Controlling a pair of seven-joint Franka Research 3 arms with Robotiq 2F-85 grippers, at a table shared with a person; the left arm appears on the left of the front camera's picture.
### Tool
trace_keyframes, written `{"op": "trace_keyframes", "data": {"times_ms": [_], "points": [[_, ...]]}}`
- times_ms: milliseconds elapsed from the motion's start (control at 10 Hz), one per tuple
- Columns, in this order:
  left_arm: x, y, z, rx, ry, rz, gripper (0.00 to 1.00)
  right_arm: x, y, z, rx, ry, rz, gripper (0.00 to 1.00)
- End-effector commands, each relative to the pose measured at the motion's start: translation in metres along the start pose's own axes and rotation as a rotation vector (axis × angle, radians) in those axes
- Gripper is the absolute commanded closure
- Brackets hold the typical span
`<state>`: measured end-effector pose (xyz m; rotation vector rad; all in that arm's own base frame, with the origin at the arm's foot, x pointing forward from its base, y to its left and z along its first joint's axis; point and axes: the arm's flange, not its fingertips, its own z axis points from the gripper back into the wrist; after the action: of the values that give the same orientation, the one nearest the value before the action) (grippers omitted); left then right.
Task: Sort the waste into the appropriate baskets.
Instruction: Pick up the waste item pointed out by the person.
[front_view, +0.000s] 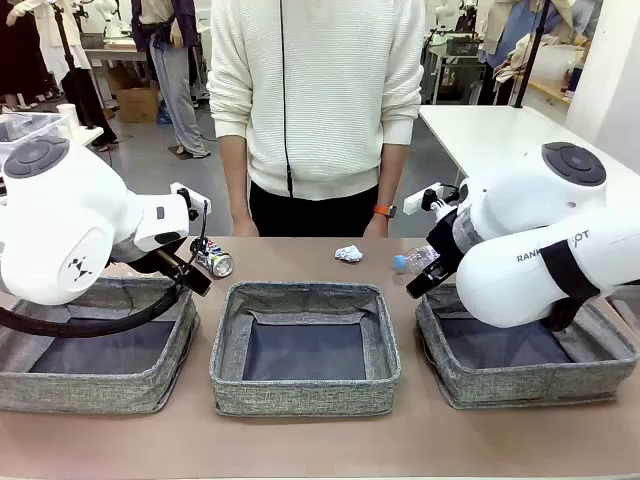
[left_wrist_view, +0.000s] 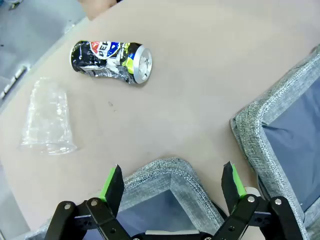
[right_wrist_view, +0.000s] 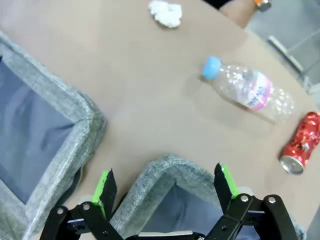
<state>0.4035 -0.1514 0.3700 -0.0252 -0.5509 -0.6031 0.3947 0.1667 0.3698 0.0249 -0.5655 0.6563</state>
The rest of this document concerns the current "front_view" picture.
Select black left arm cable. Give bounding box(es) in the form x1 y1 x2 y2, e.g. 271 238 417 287
0 199 211 339

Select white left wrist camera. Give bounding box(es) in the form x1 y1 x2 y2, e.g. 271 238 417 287
169 181 212 221

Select grey fabric basket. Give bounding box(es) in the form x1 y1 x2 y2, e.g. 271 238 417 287
0 276 200 415
208 280 402 417
414 284 640 410

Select white paper ball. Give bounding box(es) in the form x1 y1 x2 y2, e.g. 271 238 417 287
333 243 365 264

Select crushed silver blue can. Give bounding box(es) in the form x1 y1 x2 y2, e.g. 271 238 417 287
189 237 235 279

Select small white side table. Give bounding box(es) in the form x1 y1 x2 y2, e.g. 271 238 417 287
0 124 105 151

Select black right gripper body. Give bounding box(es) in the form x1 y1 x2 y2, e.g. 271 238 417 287
428 211 467 274

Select large white table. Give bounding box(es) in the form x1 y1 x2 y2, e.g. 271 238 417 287
417 103 640 201

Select black trousers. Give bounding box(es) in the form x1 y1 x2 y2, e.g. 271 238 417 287
248 179 381 238

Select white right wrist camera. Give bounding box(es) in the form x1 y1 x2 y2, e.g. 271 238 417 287
403 182 461 217

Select brown cardboard box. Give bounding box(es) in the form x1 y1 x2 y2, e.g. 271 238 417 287
115 84 161 124

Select person's right hand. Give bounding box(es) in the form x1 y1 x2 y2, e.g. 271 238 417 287
230 214 260 238

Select dark plastic crate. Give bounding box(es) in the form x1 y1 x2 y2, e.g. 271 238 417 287
446 37 484 57

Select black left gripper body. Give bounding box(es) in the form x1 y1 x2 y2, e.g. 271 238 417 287
145 247 192 289

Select white zip sweater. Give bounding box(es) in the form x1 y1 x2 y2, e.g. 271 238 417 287
207 0 426 202

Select clear bottle with blue cap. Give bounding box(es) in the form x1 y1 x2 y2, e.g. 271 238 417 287
393 244 444 275

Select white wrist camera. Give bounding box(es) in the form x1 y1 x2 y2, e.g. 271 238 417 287
403 182 461 217
169 181 212 221

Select person's right forearm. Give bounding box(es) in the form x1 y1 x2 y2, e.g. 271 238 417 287
219 133 253 222

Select white paper cup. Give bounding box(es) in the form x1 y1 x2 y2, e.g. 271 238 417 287
55 103 81 134

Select clear plastic storage bin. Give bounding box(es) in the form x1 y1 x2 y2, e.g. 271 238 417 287
0 113 69 147

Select person's left forearm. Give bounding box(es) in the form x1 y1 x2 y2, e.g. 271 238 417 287
377 142 409 209

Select person's left hand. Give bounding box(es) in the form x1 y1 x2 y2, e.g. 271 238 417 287
362 215 390 239

